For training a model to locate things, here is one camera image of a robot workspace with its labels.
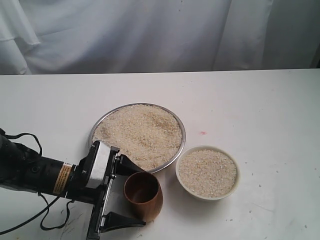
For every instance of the large metal rice plate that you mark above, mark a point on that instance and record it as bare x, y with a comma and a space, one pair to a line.
152, 136

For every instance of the white ceramic rice bowl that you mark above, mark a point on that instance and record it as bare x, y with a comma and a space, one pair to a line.
207, 173

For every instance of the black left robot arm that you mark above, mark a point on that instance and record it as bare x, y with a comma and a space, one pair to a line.
24, 169

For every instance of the white backdrop cloth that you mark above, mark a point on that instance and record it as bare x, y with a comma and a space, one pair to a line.
148, 36

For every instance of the brown wooden cup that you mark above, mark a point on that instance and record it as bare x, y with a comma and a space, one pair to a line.
145, 196

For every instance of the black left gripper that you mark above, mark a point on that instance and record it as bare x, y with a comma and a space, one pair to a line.
98, 197

